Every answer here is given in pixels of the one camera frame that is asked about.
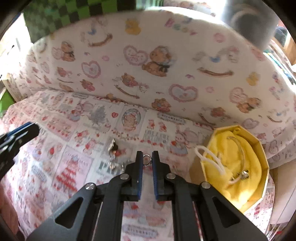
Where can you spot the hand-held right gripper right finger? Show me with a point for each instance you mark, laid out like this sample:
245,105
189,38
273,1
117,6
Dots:
155,178

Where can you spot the silver bangle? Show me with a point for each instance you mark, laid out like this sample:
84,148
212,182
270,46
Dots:
241,148

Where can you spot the green checkered tissue box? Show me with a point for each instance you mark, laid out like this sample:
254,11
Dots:
69,16

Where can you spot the gold octagonal jewelry box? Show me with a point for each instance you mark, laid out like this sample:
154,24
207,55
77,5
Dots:
263,162

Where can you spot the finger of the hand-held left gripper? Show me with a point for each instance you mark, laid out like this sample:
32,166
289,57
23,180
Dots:
25,136
16,132

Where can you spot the yellow cloth lining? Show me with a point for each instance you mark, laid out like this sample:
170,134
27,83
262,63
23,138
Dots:
249,157

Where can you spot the person's left forearm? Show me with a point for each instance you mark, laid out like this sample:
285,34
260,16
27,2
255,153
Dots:
7,208

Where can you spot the bear print cloth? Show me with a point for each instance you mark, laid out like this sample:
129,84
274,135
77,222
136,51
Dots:
161,64

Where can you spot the clear plastic jar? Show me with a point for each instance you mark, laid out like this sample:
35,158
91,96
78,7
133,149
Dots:
252,20

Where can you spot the cartoon print tablecloth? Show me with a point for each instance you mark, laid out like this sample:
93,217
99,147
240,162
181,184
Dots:
69,150

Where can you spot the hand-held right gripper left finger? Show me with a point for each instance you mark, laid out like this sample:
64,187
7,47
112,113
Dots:
138,178

